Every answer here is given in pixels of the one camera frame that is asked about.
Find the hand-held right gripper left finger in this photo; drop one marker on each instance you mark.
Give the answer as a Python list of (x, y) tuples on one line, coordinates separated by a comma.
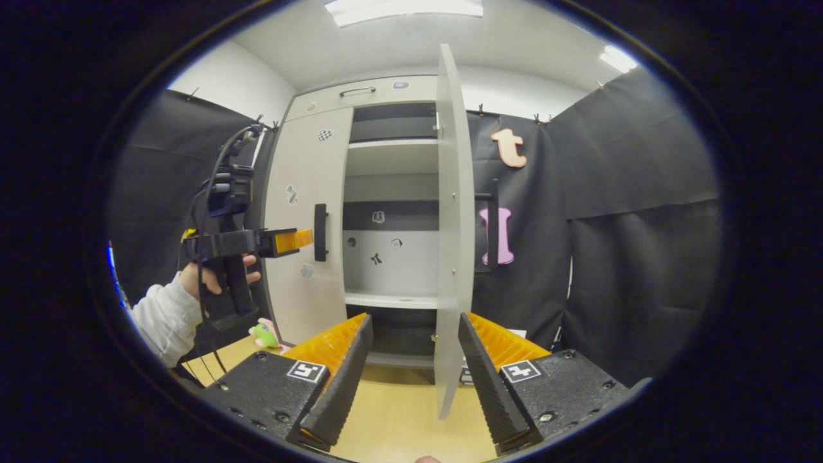
[(341, 386)]

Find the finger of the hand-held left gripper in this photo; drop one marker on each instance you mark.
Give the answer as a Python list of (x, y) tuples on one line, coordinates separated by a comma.
[(292, 240)]

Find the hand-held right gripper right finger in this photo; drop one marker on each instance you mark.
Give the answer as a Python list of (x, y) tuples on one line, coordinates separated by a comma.
[(488, 386)]

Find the beige cabinet door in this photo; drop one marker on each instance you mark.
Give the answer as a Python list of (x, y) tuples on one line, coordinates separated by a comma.
[(302, 161), (453, 257)]

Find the beige double-door shoe cabinet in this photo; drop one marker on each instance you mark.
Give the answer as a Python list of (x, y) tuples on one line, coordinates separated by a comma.
[(411, 186)]

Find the white cabinet shelf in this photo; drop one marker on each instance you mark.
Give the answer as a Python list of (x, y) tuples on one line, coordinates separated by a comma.
[(392, 299), (392, 157)]

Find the beige cabinet drawer front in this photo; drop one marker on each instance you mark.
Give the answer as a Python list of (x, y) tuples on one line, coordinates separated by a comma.
[(386, 96)]

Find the stack of white books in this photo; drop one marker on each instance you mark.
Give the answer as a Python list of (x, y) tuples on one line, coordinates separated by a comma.
[(466, 376)]

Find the pink and green plush toy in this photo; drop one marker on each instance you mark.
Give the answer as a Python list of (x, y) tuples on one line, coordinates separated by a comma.
[(263, 334)]

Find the large ceiling light panel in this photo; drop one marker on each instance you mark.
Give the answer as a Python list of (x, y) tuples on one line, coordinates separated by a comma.
[(405, 9)]

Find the small ceiling light panel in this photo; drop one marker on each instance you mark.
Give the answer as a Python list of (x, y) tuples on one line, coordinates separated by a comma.
[(617, 59)]

